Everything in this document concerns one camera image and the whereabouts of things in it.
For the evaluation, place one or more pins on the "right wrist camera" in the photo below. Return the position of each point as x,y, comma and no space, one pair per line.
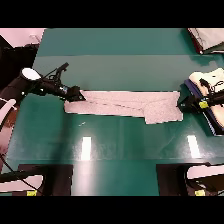
205,83

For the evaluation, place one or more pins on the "pale pink shirt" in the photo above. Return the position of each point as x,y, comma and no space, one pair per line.
133,104

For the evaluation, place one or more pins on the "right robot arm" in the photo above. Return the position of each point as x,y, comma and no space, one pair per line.
216,97

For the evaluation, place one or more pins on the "cream garment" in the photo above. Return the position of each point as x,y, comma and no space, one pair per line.
213,77

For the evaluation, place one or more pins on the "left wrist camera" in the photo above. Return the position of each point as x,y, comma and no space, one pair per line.
62,68

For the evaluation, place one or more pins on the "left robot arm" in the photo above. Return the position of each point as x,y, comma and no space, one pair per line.
20,87

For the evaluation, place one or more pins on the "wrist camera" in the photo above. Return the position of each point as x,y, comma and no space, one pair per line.
205,83
62,68

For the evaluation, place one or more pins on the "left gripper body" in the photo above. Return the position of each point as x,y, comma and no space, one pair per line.
74,94

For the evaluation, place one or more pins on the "white garment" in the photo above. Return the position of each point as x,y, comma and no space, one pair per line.
213,37

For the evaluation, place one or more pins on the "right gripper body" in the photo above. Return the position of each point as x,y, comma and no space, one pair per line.
190,104

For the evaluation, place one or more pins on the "dark red garment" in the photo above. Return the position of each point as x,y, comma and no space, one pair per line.
195,40

